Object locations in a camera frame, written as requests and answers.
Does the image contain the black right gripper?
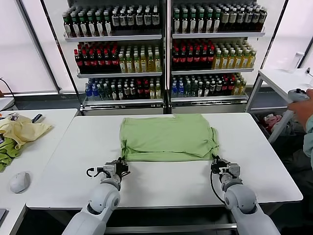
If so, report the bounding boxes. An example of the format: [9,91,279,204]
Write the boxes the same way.
[210,156,229,175]

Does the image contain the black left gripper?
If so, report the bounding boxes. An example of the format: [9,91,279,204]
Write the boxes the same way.
[111,157,130,177]

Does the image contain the light green t-shirt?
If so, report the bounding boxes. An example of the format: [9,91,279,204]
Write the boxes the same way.
[119,114,220,162]

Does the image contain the grey handheld controller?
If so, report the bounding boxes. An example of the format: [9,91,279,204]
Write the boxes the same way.
[287,88,310,103]

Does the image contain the person's hand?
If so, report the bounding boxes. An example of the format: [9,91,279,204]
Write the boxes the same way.
[287,88,313,134]

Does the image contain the pink cloth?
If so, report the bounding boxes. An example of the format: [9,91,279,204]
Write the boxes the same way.
[263,114,282,133]

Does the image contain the grey crumpled cloth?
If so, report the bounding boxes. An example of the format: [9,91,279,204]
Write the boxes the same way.
[281,119,306,137]

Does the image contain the person's dark trousers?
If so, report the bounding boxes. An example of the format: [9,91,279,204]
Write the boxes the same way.
[285,149,313,196]

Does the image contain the drinks shelf cabinet with bottles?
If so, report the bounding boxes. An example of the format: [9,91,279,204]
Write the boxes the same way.
[40,0,169,116]
[167,0,291,115]

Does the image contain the pale yellow garment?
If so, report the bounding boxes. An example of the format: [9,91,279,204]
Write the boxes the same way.
[0,115,54,150]

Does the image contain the white side table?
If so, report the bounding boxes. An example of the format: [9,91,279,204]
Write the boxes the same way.
[246,68,313,144]

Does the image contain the white computer mouse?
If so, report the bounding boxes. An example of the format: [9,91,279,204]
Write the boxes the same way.
[9,171,31,194]

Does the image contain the crumpled green garment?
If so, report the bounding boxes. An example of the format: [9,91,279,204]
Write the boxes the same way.
[0,137,22,173]

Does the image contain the dark laptop corner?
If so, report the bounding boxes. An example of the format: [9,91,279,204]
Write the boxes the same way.
[0,208,9,225]

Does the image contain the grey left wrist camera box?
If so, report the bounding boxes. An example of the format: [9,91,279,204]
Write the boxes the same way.
[102,161,117,173]

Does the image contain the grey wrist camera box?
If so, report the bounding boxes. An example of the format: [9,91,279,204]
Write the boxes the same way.
[227,164,242,178]
[102,161,117,173]

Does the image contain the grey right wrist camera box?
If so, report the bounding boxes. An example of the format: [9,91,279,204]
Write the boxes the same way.
[227,164,242,178]

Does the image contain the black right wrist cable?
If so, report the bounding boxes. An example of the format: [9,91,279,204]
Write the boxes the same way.
[210,169,228,204]

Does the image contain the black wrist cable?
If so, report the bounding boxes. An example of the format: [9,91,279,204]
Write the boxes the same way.
[86,166,105,178]
[210,169,228,204]

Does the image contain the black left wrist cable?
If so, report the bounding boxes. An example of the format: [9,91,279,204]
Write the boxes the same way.
[86,166,105,178]

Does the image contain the black wall cable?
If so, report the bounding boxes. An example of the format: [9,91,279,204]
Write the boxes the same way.
[0,77,18,111]

